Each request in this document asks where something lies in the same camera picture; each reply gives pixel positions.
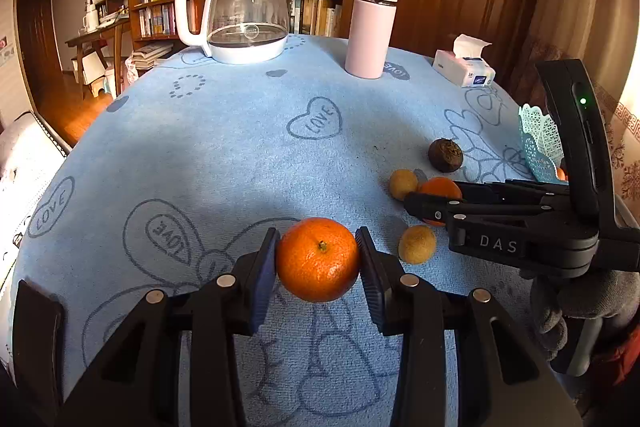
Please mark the wooden desk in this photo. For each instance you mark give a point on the wooden desk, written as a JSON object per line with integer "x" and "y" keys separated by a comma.
{"x": 95, "y": 34}

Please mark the person's right hand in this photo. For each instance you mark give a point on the person's right hand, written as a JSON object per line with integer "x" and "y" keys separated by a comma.
{"x": 585, "y": 297}

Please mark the white sofa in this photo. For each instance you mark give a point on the white sofa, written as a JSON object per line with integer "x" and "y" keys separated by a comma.
{"x": 25, "y": 162}

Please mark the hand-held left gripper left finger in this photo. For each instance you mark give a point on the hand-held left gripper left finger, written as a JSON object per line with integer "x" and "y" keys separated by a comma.
{"x": 265, "y": 279}

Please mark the dark wooden door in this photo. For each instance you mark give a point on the dark wooden door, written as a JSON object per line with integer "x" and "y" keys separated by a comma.
{"x": 37, "y": 37}

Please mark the patterned curtain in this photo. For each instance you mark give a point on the patterned curtain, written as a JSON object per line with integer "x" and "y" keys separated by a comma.
{"x": 590, "y": 7}

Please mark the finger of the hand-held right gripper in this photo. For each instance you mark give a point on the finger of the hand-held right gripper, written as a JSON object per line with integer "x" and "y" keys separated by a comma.
{"x": 430, "y": 206}
{"x": 500, "y": 191}

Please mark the printed blue tablecloth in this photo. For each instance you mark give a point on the printed blue tablecloth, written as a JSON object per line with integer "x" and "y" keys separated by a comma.
{"x": 200, "y": 147}

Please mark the dark mangosteen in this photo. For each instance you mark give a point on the dark mangosteen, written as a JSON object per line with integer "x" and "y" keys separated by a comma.
{"x": 445, "y": 155}

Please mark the small tan longan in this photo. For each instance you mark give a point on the small tan longan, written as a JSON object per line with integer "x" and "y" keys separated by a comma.
{"x": 417, "y": 245}
{"x": 403, "y": 184}

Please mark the white tissue pack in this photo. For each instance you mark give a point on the white tissue pack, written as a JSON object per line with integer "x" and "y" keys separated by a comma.
{"x": 462, "y": 69}

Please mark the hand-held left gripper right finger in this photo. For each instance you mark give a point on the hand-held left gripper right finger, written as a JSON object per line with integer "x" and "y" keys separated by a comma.
{"x": 367, "y": 279}

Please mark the teal plastic lattice basket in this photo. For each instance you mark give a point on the teal plastic lattice basket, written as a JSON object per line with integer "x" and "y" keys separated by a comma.
{"x": 542, "y": 142}

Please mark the orange mandarin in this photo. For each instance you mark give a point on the orange mandarin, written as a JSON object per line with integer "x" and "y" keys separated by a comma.
{"x": 440, "y": 188}
{"x": 317, "y": 262}

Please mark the pink thermos bottle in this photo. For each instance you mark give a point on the pink thermos bottle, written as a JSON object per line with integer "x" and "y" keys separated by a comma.
{"x": 370, "y": 32}

